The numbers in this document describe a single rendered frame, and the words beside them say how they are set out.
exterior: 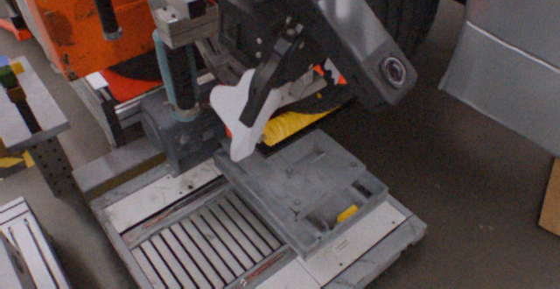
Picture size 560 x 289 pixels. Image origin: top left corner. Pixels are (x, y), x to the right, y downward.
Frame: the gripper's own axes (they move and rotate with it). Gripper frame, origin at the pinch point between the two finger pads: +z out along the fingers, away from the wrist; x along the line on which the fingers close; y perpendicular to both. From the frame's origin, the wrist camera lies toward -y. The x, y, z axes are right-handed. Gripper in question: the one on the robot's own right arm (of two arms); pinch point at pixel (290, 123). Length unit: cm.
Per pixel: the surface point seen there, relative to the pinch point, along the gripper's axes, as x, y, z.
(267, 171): -36, 29, 83
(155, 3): -17, 48, 21
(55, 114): 1, 80, 68
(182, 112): -5.8, 27.3, 27.1
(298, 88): -26.2, 16.7, 27.0
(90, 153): -8, 98, 118
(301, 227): -31, 9, 88
